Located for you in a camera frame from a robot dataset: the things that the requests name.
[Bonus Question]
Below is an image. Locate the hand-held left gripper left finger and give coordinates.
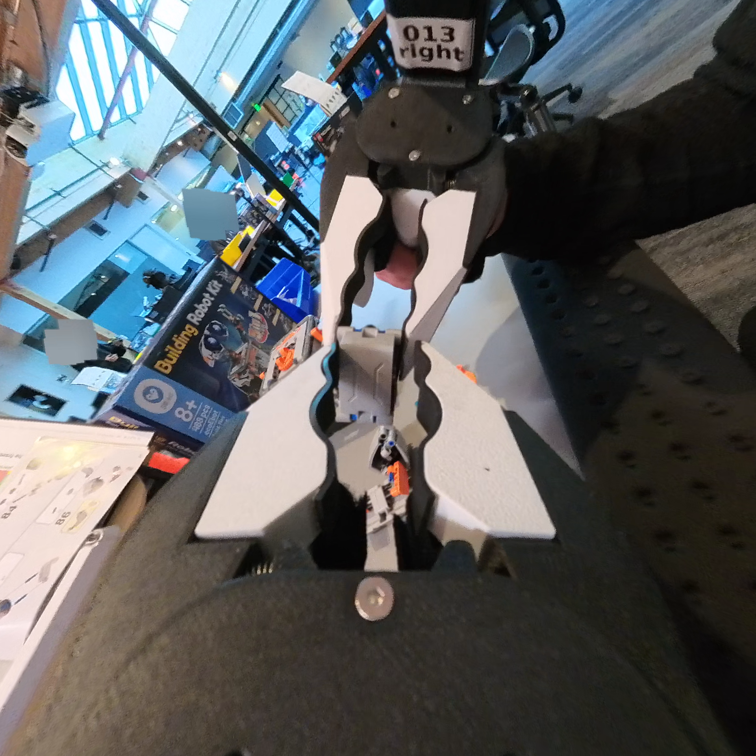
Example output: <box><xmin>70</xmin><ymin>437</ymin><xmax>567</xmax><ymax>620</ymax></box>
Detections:
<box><xmin>194</xmin><ymin>344</ymin><xmax>339</xmax><ymax>571</ymax></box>

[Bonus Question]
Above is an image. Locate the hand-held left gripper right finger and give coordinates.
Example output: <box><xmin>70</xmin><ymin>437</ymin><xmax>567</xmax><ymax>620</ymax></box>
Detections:
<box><xmin>410</xmin><ymin>341</ymin><xmax>557</xmax><ymax>569</ymax></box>

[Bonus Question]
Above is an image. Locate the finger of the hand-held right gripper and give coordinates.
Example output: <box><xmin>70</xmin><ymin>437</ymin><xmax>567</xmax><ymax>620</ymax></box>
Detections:
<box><xmin>318</xmin><ymin>174</ymin><xmax>387</xmax><ymax>355</ymax></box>
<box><xmin>402</xmin><ymin>189</ymin><xmax>478</xmax><ymax>379</ymax></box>

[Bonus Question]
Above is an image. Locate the small grey brick hinge assembly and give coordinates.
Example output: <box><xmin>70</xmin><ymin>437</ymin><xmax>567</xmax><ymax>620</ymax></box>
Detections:
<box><xmin>334</xmin><ymin>325</ymin><xmax>408</xmax><ymax>426</ymax></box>

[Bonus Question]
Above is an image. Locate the person's right forearm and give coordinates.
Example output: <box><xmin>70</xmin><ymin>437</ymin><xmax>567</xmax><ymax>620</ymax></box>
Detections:
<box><xmin>484</xmin><ymin>0</ymin><xmax>756</xmax><ymax>263</ymax></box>

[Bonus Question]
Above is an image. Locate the person's right hand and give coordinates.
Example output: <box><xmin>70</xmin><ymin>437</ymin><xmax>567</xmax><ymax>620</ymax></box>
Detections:
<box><xmin>377</xmin><ymin>244</ymin><xmax>421</xmax><ymax>291</ymax></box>

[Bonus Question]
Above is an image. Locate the toy box with orange print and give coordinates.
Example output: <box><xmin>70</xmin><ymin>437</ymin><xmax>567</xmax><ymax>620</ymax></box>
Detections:
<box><xmin>89</xmin><ymin>410</ymin><xmax>204</xmax><ymax>473</ymax></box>

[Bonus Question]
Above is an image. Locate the yellow plastic bin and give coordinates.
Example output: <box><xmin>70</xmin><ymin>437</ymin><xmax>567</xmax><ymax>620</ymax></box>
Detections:
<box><xmin>220</xmin><ymin>227</ymin><xmax>261</xmax><ymax>267</ymax></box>

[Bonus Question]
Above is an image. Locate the grey orange brick wheel assembly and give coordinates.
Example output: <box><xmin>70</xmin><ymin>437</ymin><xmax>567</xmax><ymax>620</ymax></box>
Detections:
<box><xmin>328</xmin><ymin>422</ymin><xmax>414</xmax><ymax>571</ymax></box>

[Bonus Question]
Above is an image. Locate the white sign board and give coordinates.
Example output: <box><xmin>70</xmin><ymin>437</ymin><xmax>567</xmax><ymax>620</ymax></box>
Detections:
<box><xmin>282</xmin><ymin>71</ymin><xmax>349</xmax><ymax>116</ymax></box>

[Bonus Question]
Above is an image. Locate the grey office chair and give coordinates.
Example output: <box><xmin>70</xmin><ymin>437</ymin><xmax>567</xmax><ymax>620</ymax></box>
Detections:
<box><xmin>490</xmin><ymin>0</ymin><xmax>586</xmax><ymax>137</ymax></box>

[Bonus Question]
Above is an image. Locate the grey orange tracked brick robot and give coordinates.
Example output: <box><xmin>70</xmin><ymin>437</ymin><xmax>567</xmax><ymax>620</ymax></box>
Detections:
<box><xmin>260</xmin><ymin>316</ymin><xmax>326</xmax><ymax>397</ymax></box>

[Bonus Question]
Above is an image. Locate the dark blue toy box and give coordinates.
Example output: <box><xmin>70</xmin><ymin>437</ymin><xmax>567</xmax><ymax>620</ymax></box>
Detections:
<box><xmin>109</xmin><ymin>257</ymin><xmax>302</xmax><ymax>444</ymax></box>

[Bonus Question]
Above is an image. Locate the black dimpled cushion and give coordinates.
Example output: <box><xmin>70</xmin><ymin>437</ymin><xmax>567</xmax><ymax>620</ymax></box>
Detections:
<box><xmin>508</xmin><ymin>242</ymin><xmax>756</xmax><ymax>756</ymax></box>

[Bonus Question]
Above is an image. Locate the brick building instruction booklet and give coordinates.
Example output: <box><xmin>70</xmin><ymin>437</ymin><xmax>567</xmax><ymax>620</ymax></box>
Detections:
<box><xmin>0</xmin><ymin>437</ymin><xmax>148</xmax><ymax>597</ymax></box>

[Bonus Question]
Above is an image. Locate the black metal pole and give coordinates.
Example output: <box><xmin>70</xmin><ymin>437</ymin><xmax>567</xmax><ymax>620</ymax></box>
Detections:
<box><xmin>91</xmin><ymin>0</ymin><xmax>324</xmax><ymax>237</ymax></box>

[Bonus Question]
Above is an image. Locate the white printed instruction sheet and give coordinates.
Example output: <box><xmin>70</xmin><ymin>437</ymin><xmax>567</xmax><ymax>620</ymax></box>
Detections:
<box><xmin>0</xmin><ymin>418</ymin><xmax>156</xmax><ymax>659</ymax></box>

